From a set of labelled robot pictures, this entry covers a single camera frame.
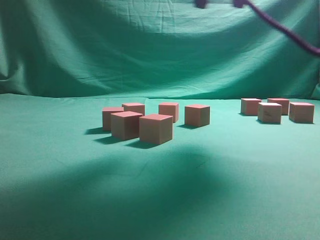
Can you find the white-topped marked wooden cube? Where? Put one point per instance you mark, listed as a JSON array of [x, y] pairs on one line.
[[269, 112]]

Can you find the right-column wooden cube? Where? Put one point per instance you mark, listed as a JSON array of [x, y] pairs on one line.
[[106, 116], [284, 102], [301, 112]]

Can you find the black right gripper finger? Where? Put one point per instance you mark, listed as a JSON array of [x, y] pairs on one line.
[[201, 4]]

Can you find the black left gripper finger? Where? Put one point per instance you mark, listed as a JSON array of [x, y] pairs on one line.
[[239, 3]]

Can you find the left-column wooden cube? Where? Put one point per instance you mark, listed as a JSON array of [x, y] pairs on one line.
[[125, 125], [134, 107], [170, 109], [249, 106]]

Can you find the green cloth backdrop and cover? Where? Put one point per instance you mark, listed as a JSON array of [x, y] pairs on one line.
[[63, 178]]

